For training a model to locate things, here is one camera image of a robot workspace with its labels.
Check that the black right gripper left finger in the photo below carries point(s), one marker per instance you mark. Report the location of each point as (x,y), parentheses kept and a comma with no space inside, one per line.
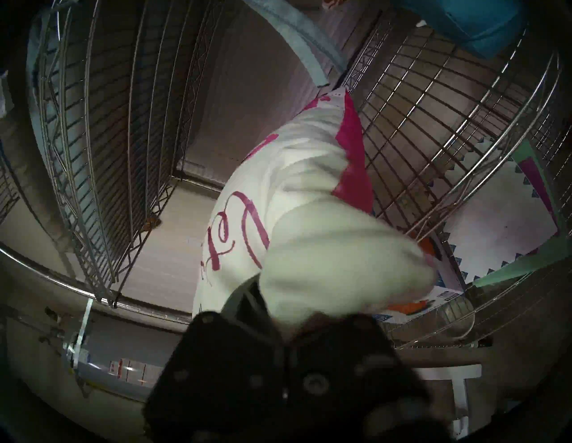
(223,379)

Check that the magenta paper sheet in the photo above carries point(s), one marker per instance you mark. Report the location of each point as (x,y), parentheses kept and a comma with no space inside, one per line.
(538,187)

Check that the grey metal frame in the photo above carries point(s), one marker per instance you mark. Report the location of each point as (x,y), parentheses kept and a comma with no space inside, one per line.
(76,344)

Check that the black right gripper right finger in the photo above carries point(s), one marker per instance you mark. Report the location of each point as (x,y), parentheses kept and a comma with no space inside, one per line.
(357,384)

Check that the white rolling side table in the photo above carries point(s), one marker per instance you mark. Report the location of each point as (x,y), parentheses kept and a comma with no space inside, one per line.
(460,393)

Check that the white pink script pillow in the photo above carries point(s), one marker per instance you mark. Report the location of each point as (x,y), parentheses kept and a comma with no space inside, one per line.
(321,232)

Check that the white zigzag edged envelope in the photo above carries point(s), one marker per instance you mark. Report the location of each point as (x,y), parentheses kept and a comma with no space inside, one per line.
(496,219)

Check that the teal seat cushion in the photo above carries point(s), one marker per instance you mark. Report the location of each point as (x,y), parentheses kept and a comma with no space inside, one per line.
(469,22)

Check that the zigzag-edged paper sheets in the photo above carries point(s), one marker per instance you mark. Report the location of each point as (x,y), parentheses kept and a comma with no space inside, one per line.
(527,263)

